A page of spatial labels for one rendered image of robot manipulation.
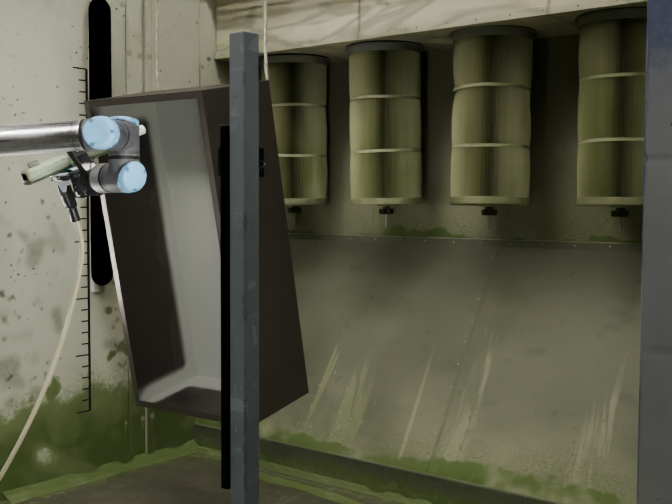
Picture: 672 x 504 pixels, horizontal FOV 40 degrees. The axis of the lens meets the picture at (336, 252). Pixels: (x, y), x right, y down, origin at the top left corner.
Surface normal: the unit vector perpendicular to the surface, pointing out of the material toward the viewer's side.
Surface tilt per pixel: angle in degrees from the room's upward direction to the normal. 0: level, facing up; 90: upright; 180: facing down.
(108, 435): 90
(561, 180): 90
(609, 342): 57
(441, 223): 90
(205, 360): 102
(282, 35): 90
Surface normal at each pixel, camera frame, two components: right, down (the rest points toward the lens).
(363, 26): -0.62, 0.04
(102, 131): -0.06, 0.04
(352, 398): -0.52, -0.51
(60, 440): 0.78, 0.04
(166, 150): -0.58, 0.24
